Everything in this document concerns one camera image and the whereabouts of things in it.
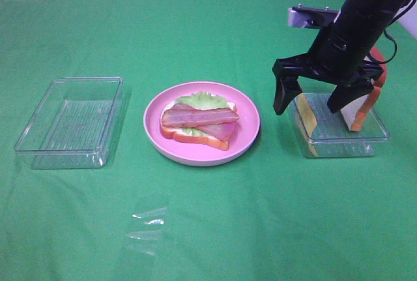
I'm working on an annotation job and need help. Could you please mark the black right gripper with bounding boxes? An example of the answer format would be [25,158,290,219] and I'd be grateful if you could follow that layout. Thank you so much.
[272,22,384,115]

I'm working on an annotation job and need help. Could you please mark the straight ham strip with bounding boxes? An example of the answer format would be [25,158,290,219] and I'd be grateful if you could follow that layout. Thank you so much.
[161,102,240,142]

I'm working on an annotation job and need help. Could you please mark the green lettuce leaf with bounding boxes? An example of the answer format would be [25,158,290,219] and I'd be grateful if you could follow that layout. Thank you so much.
[174,91,236,141]

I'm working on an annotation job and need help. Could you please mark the curved bacon strip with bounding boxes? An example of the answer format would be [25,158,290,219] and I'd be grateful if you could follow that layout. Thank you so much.
[161,108,240,128]

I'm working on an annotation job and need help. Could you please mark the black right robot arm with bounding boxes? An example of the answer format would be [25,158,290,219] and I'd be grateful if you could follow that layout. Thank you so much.
[272,0,412,115]

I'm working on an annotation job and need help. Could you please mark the yellow cheese slice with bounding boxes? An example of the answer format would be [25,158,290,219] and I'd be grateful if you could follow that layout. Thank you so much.
[296,94,318,158]

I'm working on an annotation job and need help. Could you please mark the right clear plastic container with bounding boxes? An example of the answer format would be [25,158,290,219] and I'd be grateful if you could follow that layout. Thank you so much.
[289,93,390,158]

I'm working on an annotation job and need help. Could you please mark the clear plastic container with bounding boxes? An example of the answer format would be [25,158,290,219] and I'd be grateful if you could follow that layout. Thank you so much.
[289,93,390,158]
[14,77,123,170]

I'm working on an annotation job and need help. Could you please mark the pink round plate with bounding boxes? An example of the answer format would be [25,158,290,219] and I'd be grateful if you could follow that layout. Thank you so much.
[143,81,261,166]

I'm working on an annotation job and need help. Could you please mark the green tablecloth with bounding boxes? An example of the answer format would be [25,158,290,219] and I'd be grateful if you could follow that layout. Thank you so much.
[1,0,416,280]

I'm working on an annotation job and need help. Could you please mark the clear plastic film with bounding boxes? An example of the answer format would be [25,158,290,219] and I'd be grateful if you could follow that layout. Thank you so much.
[124,192,169,256]

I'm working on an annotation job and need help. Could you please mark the left clear plastic container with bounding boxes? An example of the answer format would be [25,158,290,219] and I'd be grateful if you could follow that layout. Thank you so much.
[14,77,123,170]

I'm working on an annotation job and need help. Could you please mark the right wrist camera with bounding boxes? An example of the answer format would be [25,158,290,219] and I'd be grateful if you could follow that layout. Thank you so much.
[287,4,339,29]

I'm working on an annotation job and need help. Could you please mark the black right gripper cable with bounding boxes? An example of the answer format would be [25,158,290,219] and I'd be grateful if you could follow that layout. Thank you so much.
[364,0,416,65]

